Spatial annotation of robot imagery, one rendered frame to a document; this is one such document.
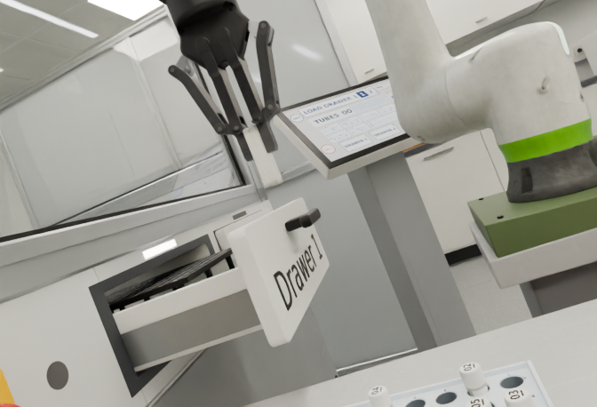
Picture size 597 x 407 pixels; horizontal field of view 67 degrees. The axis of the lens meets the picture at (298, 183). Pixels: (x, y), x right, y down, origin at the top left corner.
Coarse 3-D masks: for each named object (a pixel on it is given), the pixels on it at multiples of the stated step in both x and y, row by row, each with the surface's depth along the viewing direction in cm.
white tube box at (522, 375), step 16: (496, 368) 27; (512, 368) 27; (528, 368) 26; (432, 384) 28; (448, 384) 28; (464, 384) 27; (496, 384) 26; (512, 384) 26; (528, 384) 25; (368, 400) 29; (400, 400) 29; (416, 400) 28; (432, 400) 27; (448, 400) 27; (464, 400) 26; (496, 400) 25; (544, 400) 23
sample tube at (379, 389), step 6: (372, 390) 28; (378, 390) 28; (384, 390) 28; (372, 396) 27; (378, 396) 27; (384, 396) 27; (372, 402) 28; (378, 402) 27; (384, 402) 27; (390, 402) 28
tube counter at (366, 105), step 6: (378, 96) 152; (360, 102) 148; (366, 102) 148; (372, 102) 149; (378, 102) 149; (384, 102) 149; (342, 108) 145; (348, 108) 145; (354, 108) 146; (360, 108) 146; (366, 108) 146; (348, 114) 143
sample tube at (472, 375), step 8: (464, 368) 26; (472, 368) 26; (480, 368) 26; (464, 376) 26; (472, 376) 26; (480, 376) 26; (472, 384) 26; (480, 384) 26; (472, 392) 26; (480, 392) 26
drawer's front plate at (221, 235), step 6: (264, 210) 98; (252, 216) 90; (258, 216) 93; (240, 222) 82; (246, 222) 85; (222, 228) 74; (228, 228) 76; (234, 228) 78; (216, 234) 74; (222, 234) 74; (222, 240) 74; (222, 246) 74; (228, 246) 74
